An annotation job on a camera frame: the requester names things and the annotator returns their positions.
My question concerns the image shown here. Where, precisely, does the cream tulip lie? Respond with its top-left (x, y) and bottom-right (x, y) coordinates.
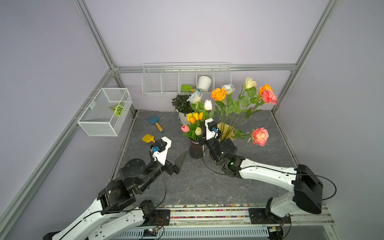
top-left (195, 127), bottom-right (203, 136)

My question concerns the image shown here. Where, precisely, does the pink tulip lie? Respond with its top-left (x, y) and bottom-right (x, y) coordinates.
top-left (181, 125), bottom-right (195, 138)

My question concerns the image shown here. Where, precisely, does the orange rose short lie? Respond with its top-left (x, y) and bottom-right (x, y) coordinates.
top-left (212, 88), bottom-right (227, 125)

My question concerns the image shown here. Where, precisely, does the white rose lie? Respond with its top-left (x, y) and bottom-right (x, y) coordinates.
top-left (222, 84), bottom-right (236, 95)

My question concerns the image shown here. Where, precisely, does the pink rose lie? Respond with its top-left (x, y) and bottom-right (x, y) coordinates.
top-left (237, 87), bottom-right (278, 126)
top-left (234, 128), bottom-right (269, 146)

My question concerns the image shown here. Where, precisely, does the cream rose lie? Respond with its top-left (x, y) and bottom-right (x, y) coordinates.
top-left (231, 78), bottom-right (257, 129)

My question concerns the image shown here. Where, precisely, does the orange rose tall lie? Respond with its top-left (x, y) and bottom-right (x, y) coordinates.
top-left (259, 84), bottom-right (273, 96)

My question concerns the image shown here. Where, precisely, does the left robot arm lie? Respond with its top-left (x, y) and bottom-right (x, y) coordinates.
top-left (43, 151), bottom-right (188, 240)

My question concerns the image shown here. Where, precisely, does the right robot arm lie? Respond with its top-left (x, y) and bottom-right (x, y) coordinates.
top-left (200, 133), bottom-right (324, 221)

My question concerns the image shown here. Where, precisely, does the yellow wavy glass vase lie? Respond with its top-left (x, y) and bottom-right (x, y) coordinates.
top-left (218, 123), bottom-right (236, 141)

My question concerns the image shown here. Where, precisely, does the dark red glass vase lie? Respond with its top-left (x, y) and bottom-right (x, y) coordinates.
top-left (189, 140), bottom-right (204, 159)

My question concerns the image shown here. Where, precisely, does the yellow toy shovel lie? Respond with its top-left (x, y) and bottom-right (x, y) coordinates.
top-left (142, 134), bottom-right (155, 143)

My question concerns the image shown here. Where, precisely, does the blue toy rake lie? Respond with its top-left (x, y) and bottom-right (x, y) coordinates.
top-left (147, 114), bottom-right (164, 133)

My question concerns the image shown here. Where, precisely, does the potted green plant white pot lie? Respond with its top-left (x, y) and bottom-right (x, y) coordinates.
top-left (172, 95), bottom-right (194, 125)

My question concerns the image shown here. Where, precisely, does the white empty flower pot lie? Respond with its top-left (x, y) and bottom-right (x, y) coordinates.
top-left (197, 76), bottom-right (212, 93)

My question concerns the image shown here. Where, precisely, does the green toy trowel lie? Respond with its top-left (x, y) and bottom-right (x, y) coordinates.
top-left (181, 85), bottom-right (200, 93)

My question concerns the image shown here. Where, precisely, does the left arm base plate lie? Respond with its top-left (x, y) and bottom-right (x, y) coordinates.
top-left (142, 209), bottom-right (171, 226)

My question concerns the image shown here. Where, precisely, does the white wire side basket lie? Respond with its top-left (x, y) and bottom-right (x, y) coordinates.
top-left (77, 88), bottom-right (133, 137)

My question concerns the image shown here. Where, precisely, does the green coiled wire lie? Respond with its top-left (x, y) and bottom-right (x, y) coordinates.
top-left (109, 102), bottom-right (125, 118)

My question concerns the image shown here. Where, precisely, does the aluminium rail frame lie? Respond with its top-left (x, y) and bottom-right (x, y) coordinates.
top-left (109, 205), bottom-right (342, 240)

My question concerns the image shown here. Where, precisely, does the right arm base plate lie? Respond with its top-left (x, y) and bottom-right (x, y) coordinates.
top-left (249, 208), bottom-right (291, 225)

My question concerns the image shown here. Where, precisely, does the white wire wall shelf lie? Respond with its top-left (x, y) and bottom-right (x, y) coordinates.
top-left (142, 64), bottom-right (232, 95)

